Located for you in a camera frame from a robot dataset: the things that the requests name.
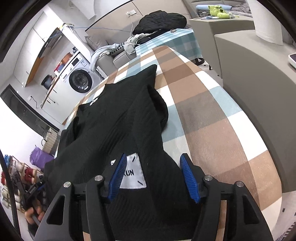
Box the black knit t-shirt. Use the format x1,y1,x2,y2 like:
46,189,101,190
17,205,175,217
44,65,198,240

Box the grey clothes on sofa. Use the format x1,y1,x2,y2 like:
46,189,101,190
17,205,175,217
85,33,149,72

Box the person's left hand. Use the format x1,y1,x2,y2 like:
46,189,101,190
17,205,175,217
25,200,45,225

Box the shoe rack with shoes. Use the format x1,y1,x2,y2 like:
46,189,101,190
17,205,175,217
4,155,45,213

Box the purple bag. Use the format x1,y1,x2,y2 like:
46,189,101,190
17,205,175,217
30,146,54,169

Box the brown checkered tablecloth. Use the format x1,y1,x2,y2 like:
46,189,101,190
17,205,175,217
62,45,283,241

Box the woven laundry basket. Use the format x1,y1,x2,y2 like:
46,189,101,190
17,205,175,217
41,128,60,156

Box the white washing machine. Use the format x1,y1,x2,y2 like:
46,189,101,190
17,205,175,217
61,52,102,94

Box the black rice cooker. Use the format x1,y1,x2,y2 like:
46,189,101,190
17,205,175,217
41,74,53,90

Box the grey sofa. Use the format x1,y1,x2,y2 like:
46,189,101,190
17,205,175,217
85,36,137,76

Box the range hood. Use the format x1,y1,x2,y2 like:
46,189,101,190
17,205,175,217
38,28,63,58

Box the smartphone with pink case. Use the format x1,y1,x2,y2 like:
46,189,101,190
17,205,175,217
288,53,296,69

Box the black jacket on sofa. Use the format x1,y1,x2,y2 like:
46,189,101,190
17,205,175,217
132,10,187,35

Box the green teapot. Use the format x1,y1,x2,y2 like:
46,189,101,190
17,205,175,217
208,6,230,19

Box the white paper towel roll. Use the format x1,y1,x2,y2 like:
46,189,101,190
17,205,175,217
247,0,283,46

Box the black cable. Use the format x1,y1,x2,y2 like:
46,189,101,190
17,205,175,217
0,150,22,237

